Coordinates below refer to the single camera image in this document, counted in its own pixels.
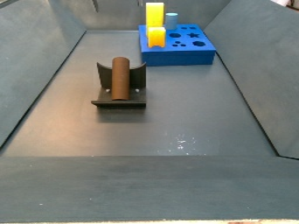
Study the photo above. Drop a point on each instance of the brown cylinder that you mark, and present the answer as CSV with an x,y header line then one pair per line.
x,y
121,79

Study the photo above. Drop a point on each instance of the blue foam shape board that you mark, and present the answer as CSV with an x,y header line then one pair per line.
x,y
187,47

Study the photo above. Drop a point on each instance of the dark grey curved cradle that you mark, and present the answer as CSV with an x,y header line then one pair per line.
x,y
137,100

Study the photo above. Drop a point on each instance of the short yellow arch block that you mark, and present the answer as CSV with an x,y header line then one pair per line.
x,y
157,36

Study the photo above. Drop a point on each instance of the light blue cylinder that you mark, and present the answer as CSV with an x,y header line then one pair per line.
x,y
171,20

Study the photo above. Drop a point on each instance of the tall yellow block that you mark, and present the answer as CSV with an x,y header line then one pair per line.
x,y
154,14

